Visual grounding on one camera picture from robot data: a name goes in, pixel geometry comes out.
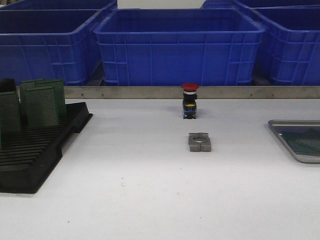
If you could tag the blue plastic crate far right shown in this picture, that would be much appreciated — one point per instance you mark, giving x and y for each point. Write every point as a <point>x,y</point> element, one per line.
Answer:
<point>259,3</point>

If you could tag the green circuit board left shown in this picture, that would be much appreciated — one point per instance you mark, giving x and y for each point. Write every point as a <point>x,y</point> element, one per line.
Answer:
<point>10,118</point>

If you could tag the green circuit board rear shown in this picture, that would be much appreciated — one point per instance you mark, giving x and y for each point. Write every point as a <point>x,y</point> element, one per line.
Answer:
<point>24,85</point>

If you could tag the blue plastic crate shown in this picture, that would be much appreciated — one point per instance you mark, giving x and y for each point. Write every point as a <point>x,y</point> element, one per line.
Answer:
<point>259,3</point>
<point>49,44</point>
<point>289,52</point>
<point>170,47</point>

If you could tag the blue crate far back left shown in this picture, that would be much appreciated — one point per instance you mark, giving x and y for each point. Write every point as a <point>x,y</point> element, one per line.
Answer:
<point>60,5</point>

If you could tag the silver metal tray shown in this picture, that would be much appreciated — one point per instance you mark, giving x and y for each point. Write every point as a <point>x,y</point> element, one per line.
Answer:
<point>277,126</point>

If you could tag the grey metal clamp block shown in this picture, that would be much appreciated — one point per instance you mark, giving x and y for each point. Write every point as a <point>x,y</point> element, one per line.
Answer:
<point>199,142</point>

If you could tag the blue plastic crate centre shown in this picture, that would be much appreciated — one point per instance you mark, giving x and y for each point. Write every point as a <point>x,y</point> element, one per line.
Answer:
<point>170,47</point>

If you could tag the blue plastic crate left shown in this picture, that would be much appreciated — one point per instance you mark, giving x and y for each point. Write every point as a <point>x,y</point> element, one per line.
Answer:
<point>49,44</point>

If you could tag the black slotted board rack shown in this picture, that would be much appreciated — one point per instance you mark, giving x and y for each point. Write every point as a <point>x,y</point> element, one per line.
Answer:
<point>29,156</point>

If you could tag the green circuit board back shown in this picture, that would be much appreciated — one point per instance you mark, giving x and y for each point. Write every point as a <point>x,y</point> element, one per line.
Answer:
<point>58,87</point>

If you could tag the green circuit board middle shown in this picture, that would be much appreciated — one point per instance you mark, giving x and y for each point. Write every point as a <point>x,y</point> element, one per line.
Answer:
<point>41,107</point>

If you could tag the green perforated circuit board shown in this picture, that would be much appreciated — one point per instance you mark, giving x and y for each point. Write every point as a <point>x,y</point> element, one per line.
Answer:
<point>297,148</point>

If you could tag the red emergency stop button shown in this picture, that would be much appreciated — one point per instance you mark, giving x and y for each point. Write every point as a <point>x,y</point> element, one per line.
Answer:
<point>189,100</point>

